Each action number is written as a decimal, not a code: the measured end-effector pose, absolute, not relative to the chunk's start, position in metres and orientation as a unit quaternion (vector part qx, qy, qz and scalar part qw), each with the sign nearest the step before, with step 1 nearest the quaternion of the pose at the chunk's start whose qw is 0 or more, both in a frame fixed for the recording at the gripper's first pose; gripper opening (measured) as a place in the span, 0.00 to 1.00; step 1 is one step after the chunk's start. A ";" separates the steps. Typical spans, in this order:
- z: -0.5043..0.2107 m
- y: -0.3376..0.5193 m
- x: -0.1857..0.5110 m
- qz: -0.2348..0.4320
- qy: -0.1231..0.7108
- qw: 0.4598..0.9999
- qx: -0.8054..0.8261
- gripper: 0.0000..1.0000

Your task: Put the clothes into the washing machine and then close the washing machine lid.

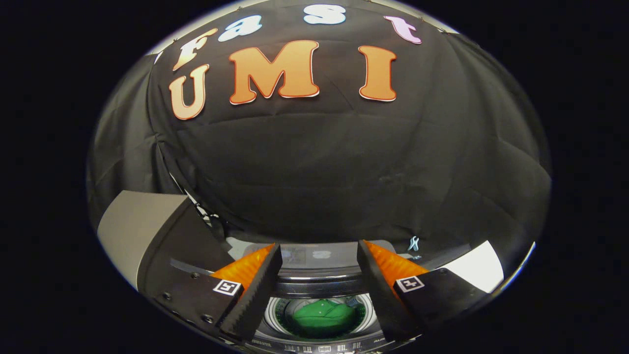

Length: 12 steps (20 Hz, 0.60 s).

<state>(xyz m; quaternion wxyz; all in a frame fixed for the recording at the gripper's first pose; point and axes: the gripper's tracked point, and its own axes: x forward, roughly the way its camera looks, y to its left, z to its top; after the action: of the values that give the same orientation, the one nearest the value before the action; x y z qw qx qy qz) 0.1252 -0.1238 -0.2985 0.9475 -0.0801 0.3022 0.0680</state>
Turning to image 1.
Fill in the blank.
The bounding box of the green polo shirt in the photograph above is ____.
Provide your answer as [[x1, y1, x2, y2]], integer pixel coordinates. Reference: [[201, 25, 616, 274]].
[[291, 298, 357, 332]]

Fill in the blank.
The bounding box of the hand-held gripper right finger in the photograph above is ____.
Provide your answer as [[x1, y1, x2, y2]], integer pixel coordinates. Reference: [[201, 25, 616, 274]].
[[356, 239, 492, 342]]

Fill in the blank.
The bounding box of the grey cabinet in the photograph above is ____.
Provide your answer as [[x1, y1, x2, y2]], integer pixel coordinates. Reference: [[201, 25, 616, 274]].
[[97, 190, 234, 295]]

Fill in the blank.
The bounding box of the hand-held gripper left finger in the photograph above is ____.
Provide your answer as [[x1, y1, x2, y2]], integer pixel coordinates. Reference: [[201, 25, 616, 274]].
[[152, 243, 284, 342]]

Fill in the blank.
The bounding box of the black backdrop cloth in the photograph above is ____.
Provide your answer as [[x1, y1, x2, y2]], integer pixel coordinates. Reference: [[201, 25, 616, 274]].
[[87, 0, 552, 276]]

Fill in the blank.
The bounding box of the white flat board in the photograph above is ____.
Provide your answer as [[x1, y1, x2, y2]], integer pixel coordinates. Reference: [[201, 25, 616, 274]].
[[440, 240, 505, 294]]

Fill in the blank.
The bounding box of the grey washing machine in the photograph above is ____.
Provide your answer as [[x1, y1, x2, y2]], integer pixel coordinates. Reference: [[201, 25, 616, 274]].
[[226, 238, 428, 354]]

